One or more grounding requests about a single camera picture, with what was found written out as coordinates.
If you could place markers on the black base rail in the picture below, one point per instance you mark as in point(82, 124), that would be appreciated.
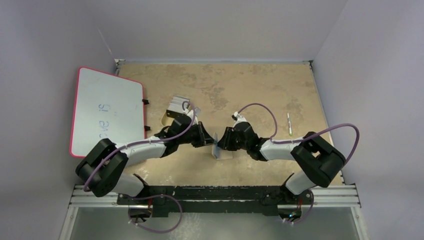
point(158, 201)

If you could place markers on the aluminium frame rail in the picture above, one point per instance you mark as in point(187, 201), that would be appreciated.
point(335, 196)

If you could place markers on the beige plastic tray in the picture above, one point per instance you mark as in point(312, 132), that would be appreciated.
point(166, 120)

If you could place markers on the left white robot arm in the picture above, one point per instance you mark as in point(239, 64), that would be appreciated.
point(102, 170)

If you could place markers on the blue credit card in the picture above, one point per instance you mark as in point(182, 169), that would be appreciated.
point(216, 151)

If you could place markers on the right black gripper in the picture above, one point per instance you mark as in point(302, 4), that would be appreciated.
point(227, 137)

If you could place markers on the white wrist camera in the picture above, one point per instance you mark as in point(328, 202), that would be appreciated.
point(238, 118)
point(192, 112)

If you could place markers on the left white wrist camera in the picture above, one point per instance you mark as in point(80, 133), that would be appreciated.
point(192, 112)

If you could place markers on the stack of cards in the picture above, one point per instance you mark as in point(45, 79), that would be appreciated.
point(178, 106)

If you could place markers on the white board with pink frame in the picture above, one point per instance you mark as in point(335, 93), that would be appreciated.
point(105, 106)

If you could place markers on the white green pen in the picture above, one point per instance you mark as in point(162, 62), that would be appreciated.
point(289, 123)

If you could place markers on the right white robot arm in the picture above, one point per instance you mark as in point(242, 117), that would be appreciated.
point(318, 160)

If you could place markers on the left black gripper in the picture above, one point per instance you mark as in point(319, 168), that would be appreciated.
point(204, 139)

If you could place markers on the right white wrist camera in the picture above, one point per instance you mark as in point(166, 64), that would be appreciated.
point(238, 118)

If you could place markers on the beige leather card holder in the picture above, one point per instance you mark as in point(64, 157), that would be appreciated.
point(226, 155)

